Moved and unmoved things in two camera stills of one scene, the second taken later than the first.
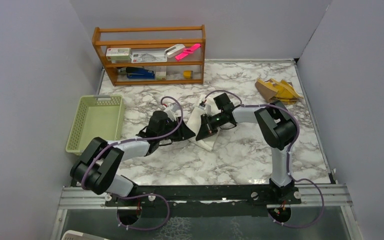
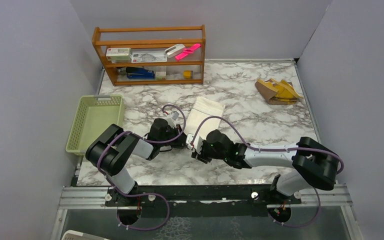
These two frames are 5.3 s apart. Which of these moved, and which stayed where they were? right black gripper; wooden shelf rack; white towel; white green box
Moved: right black gripper
Stayed: wooden shelf rack; white towel; white green box
